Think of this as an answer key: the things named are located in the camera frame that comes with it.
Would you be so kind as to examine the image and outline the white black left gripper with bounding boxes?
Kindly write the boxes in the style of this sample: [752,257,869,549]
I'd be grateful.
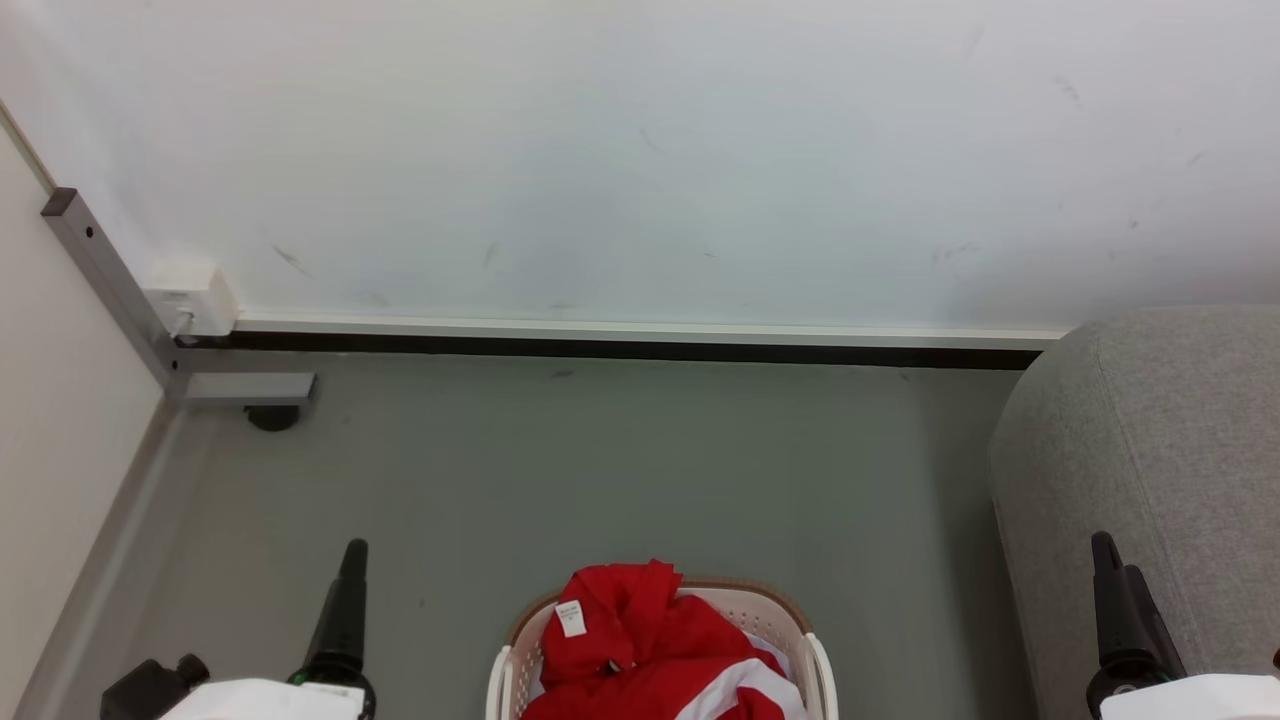
[160,538,378,720]

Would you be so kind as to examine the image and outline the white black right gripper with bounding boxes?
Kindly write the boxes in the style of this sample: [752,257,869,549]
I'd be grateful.
[1087,531,1280,720]

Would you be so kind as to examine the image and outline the red and white garment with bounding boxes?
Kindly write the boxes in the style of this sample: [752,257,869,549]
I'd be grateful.
[520,559,807,720]

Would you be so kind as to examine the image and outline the grey fabric sofa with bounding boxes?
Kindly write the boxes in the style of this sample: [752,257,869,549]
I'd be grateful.
[988,305,1280,720]

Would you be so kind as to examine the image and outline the white laundry basket brown rim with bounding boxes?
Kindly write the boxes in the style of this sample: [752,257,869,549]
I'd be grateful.
[486,577,840,720]

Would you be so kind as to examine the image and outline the black and white baseboard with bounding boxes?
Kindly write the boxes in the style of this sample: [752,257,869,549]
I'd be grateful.
[175,316,1071,372]

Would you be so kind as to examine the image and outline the white wall socket box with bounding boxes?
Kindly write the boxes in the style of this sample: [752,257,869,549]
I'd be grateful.
[143,261,240,339]

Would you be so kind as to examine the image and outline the grey metal frame leg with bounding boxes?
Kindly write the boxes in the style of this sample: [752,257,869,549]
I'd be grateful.
[40,187,318,404]

